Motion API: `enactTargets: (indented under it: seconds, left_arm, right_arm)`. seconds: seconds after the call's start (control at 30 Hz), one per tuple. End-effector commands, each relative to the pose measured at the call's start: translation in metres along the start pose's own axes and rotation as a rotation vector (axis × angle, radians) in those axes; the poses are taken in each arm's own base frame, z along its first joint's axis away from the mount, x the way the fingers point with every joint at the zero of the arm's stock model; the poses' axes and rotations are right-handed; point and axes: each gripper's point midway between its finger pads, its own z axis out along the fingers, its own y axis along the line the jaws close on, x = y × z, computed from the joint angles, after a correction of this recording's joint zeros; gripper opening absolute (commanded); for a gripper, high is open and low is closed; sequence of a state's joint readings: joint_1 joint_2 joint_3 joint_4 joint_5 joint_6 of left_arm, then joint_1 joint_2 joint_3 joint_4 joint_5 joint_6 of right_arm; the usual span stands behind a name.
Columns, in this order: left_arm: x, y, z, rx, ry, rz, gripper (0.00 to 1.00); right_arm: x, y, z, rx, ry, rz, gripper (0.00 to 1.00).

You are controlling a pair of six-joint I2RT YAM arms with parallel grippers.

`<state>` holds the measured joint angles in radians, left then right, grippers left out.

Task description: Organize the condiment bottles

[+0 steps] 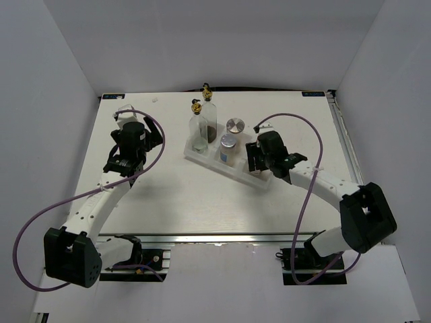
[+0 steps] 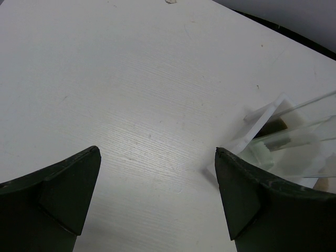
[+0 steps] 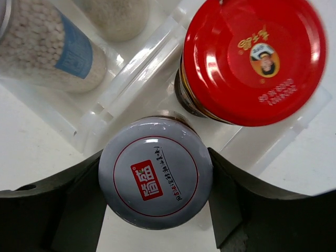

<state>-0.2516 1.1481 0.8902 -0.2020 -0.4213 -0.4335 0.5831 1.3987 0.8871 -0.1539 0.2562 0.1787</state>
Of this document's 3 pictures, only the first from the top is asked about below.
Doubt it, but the blue-label jar silver lid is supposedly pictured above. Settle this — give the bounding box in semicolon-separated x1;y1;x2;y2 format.
220;133;237;166

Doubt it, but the white jar silver lid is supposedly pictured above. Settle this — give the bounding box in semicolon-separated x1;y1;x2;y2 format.
226;118;245;149

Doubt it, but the clear glass bottle gold cap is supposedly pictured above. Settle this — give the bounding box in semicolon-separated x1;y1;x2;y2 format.
189;99;208;154

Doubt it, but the glass bottle dark sauce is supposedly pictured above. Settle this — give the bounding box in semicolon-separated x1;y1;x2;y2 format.
202;83;218;143

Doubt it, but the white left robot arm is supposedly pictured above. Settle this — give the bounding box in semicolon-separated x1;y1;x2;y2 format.
44;112;164;288

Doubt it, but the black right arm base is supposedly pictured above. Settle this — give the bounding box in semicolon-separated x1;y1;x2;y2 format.
275;248;347;286

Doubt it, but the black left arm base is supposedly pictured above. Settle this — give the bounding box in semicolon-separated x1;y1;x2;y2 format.
96;235;170;283

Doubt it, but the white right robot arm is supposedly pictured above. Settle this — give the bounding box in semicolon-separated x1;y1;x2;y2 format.
245;131;397;268

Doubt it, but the white three-compartment organizer tray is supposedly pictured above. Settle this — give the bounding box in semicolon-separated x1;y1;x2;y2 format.
184;124;273;190

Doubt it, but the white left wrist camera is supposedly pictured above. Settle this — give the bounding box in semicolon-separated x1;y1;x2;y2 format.
113;104;138;130

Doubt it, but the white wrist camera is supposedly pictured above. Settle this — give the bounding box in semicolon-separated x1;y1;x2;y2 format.
253;122;274;135
113;104;138;130

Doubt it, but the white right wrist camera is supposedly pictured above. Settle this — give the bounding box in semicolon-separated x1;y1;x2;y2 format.
253;122;274;135

